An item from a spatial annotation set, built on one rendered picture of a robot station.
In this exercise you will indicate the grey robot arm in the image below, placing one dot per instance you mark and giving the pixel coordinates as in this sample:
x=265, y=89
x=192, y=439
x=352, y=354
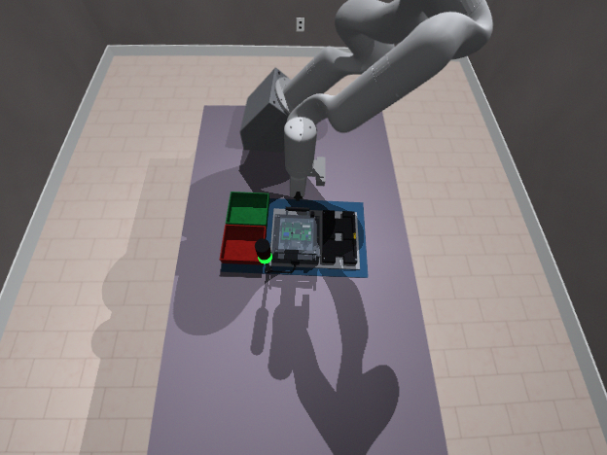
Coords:
x=425, y=49

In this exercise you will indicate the red bin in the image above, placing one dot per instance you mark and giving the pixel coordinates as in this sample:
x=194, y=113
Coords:
x=238, y=244

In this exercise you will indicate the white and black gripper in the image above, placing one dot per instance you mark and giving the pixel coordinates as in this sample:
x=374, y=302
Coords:
x=297, y=187

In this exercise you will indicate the green open bin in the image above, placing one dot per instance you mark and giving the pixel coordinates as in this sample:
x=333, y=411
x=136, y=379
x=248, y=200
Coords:
x=248, y=209

